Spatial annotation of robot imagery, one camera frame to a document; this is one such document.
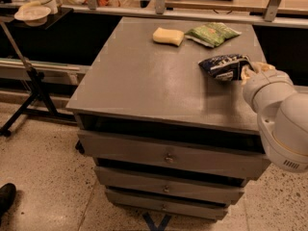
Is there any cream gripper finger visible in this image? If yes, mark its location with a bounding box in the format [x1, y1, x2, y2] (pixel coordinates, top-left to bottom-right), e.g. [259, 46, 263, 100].
[251, 62, 275, 73]
[241, 64, 254, 86]

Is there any blue Kettle chip bag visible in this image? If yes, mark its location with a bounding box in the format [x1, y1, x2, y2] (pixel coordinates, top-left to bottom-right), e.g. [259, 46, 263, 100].
[198, 54, 252, 82]

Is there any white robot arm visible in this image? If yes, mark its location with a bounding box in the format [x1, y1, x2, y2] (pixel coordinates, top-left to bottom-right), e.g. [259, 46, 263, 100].
[241, 62, 308, 173]

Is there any green jalapeno chip bag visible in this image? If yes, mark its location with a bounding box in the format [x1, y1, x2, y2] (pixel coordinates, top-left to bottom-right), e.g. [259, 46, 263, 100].
[185, 22, 241, 48]

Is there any yellow sponge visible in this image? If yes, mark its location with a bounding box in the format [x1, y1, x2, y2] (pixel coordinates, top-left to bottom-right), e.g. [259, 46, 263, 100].
[152, 27, 184, 46]

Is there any grey drawer cabinet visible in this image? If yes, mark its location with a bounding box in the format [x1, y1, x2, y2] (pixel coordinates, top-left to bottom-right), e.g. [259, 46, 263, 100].
[67, 17, 265, 211]

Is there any middle grey drawer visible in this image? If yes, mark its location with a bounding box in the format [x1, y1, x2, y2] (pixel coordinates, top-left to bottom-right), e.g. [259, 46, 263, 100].
[94, 167, 244, 205]

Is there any grey drawer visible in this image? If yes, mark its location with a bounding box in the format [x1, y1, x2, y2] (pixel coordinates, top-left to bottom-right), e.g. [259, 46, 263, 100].
[78, 130, 270, 180]
[94, 167, 244, 205]
[105, 189, 227, 220]

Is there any top grey drawer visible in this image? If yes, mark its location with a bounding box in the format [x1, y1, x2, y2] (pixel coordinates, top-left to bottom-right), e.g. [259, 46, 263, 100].
[78, 130, 270, 180]

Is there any bottom grey drawer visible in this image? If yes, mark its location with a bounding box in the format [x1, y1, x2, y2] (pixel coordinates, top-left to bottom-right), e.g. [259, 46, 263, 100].
[105, 189, 227, 220]

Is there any blue floor tape mark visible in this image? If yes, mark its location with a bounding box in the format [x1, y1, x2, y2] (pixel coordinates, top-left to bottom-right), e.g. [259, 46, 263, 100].
[141, 212, 172, 231]

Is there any black metal stand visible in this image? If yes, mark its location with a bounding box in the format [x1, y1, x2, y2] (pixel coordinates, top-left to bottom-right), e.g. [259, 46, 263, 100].
[0, 22, 75, 137]

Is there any white plate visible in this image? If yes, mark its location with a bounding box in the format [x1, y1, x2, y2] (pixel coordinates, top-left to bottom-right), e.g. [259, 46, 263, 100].
[14, 6, 51, 27]

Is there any black shoe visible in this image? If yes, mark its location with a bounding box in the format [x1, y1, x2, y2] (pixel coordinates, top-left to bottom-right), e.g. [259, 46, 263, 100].
[0, 183, 16, 217]

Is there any metal railing frame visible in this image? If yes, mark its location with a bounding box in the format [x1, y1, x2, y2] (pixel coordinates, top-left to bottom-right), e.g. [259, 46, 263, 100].
[71, 0, 308, 29]

